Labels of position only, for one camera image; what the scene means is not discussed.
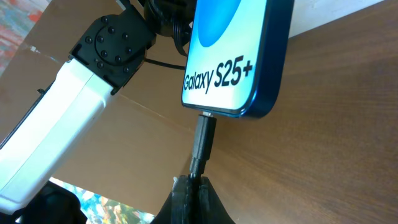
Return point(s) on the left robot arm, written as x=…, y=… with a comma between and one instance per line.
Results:
x=99, y=65

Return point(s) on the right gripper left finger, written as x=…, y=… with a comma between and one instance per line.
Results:
x=177, y=208

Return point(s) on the blue screen Galaxy smartphone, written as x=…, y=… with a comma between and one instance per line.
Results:
x=236, y=56

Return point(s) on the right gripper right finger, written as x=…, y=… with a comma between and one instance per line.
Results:
x=210, y=208

